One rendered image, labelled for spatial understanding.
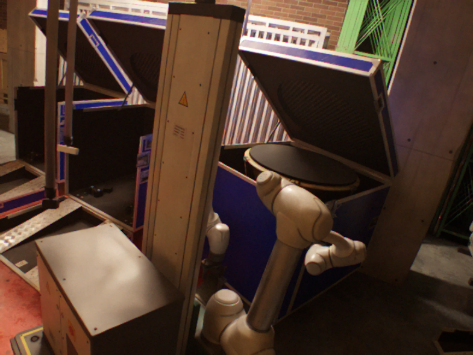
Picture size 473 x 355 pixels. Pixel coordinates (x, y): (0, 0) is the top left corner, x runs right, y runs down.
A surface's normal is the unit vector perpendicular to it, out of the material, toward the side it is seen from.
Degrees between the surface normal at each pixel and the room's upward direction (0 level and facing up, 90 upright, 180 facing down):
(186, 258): 90
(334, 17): 90
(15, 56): 90
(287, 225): 88
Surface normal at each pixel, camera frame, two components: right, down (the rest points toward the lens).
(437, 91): -0.41, 0.25
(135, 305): 0.18, -0.92
